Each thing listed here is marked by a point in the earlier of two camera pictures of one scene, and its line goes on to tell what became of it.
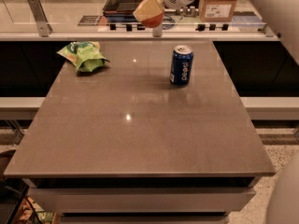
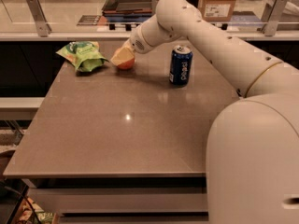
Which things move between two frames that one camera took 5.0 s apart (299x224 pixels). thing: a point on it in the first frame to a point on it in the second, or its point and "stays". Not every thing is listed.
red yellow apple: x=149 y=17 to x=123 y=58
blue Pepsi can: x=181 y=65 stays
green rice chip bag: x=86 y=55 stays
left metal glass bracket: x=36 y=8 stays
